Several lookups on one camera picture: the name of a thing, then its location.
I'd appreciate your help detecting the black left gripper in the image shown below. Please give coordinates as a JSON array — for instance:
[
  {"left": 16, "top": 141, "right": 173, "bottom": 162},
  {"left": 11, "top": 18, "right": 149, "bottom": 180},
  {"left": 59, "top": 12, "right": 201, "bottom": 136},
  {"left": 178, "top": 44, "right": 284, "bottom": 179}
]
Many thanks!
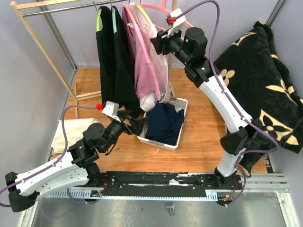
[{"left": 101, "top": 110, "right": 148, "bottom": 153}]

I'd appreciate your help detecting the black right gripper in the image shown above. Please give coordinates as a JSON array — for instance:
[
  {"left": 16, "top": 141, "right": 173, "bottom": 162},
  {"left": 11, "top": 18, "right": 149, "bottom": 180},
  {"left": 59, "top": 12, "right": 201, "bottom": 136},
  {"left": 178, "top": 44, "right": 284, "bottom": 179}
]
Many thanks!
[{"left": 150, "top": 24, "right": 191, "bottom": 66}]

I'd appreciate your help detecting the navy blue t shirt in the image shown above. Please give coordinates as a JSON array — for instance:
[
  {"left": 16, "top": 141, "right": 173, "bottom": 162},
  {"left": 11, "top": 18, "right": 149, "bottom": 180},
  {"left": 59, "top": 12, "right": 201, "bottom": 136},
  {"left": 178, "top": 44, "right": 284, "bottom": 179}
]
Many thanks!
[{"left": 145, "top": 102, "right": 185, "bottom": 146}]

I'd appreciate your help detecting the pink plastic hanger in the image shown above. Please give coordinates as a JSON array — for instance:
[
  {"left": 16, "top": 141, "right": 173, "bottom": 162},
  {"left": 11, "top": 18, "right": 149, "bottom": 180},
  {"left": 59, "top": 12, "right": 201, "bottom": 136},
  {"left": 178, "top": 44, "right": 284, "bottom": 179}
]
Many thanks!
[{"left": 140, "top": 0, "right": 193, "bottom": 31}]

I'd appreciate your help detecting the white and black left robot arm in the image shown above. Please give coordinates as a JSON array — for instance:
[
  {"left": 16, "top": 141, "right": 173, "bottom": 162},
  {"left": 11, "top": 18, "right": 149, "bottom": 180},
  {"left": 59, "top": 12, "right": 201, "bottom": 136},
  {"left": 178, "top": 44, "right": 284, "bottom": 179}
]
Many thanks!
[{"left": 0, "top": 111, "right": 148, "bottom": 212}]

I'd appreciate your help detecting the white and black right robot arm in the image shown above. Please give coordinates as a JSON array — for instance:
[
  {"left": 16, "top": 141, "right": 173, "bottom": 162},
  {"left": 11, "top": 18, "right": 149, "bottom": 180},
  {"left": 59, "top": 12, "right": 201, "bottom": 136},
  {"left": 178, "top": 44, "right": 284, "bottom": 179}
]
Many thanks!
[{"left": 150, "top": 27, "right": 260, "bottom": 189}]

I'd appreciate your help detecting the black t shirt with print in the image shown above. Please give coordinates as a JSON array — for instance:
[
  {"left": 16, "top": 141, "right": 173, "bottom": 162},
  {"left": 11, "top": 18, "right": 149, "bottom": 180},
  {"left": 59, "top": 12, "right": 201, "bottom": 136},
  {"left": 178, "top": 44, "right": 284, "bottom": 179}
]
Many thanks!
[{"left": 114, "top": 7, "right": 142, "bottom": 118}]

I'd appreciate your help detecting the white t shirt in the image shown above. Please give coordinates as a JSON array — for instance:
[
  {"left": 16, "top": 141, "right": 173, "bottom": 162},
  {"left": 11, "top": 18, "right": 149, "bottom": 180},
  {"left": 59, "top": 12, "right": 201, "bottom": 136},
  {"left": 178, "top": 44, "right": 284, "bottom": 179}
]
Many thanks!
[{"left": 133, "top": 6, "right": 170, "bottom": 103}]

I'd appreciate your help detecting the yellow hanger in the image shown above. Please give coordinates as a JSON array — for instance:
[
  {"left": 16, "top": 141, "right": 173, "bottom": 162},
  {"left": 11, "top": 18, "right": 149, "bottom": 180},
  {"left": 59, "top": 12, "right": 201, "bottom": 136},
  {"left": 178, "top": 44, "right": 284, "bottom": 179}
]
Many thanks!
[{"left": 135, "top": 3, "right": 154, "bottom": 26}]

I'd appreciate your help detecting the pink t shirt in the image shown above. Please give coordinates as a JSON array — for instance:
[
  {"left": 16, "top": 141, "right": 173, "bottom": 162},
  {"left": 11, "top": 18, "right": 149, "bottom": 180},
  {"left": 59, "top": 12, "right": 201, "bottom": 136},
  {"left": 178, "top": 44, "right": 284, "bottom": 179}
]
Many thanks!
[{"left": 121, "top": 4, "right": 161, "bottom": 100}]

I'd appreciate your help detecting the pink hanger with metal hook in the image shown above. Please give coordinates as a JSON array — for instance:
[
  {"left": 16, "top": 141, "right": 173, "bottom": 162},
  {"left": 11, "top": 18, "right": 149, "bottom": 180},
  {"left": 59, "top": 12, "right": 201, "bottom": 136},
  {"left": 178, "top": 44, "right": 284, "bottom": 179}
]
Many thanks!
[{"left": 122, "top": 3, "right": 138, "bottom": 26}]

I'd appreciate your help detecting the mint green hanger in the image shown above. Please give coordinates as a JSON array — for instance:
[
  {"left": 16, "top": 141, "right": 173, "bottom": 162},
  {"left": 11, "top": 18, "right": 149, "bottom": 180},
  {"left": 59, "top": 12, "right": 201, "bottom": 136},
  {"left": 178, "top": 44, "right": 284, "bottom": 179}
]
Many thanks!
[{"left": 110, "top": 1, "right": 117, "bottom": 34}]

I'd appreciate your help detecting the black t shirt far left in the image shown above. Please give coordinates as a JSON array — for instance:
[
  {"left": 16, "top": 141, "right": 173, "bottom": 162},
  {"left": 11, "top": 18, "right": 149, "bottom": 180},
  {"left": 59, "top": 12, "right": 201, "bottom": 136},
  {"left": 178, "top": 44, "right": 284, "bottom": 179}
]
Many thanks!
[{"left": 96, "top": 6, "right": 118, "bottom": 103}]

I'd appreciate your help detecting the lime green hanger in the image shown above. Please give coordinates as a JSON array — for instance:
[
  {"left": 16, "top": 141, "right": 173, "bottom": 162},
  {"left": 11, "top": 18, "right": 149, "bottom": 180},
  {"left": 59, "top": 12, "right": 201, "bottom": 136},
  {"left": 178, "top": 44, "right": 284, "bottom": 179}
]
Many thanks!
[{"left": 93, "top": 0, "right": 102, "bottom": 32}]

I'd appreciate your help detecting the white perforated plastic basket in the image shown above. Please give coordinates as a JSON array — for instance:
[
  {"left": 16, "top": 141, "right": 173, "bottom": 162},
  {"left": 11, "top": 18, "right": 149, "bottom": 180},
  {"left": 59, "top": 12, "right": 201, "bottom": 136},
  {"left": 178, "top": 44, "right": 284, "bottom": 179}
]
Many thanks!
[{"left": 137, "top": 97, "right": 188, "bottom": 150}]

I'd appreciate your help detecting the folded cream cloth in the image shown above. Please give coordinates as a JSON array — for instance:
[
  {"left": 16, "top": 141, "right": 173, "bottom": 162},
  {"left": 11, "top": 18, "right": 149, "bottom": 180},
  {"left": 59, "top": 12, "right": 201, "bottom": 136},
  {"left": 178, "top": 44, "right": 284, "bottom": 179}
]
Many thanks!
[{"left": 51, "top": 118, "right": 100, "bottom": 154}]

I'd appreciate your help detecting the black floral plush blanket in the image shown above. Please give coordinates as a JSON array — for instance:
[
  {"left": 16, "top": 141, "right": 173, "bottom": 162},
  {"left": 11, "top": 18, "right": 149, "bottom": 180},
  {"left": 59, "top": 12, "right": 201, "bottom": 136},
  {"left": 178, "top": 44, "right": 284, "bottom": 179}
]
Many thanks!
[{"left": 214, "top": 22, "right": 303, "bottom": 175}]

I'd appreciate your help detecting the wooden clothes rack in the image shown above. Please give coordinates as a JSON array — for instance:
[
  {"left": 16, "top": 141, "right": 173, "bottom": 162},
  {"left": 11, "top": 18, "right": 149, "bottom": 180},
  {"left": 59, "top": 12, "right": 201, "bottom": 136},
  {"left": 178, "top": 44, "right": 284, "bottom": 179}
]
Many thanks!
[{"left": 10, "top": 0, "right": 178, "bottom": 119}]

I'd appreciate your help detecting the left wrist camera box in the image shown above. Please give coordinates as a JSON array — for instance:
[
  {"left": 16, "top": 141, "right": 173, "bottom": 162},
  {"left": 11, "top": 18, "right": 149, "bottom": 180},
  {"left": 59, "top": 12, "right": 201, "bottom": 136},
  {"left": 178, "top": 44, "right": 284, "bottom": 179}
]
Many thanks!
[{"left": 96, "top": 101, "right": 121, "bottom": 122}]

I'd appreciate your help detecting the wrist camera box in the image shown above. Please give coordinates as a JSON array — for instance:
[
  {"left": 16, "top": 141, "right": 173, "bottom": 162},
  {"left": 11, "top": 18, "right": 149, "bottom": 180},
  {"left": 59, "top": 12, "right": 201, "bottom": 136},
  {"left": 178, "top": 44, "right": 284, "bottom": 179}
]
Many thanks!
[
  {"left": 162, "top": 8, "right": 186, "bottom": 38},
  {"left": 96, "top": 101, "right": 121, "bottom": 122}
]

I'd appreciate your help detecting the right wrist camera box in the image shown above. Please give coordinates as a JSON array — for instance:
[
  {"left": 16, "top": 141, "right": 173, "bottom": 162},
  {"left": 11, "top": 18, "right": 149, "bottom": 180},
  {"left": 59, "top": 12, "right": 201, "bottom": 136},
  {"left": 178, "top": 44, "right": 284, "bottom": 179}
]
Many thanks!
[{"left": 162, "top": 8, "right": 186, "bottom": 38}]

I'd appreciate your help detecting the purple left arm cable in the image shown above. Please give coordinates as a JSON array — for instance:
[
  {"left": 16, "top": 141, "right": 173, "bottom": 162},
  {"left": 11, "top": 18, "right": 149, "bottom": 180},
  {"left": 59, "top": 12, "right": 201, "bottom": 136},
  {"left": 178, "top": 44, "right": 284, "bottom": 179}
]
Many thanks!
[{"left": 0, "top": 105, "right": 100, "bottom": 220}]

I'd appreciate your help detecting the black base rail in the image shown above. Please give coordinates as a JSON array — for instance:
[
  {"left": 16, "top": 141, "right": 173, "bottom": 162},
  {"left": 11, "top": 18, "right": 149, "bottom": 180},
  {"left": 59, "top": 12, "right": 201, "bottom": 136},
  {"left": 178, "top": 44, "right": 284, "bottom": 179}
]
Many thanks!
[{"left": 83, "top": 171, "right": 243, "bottom": 198}]

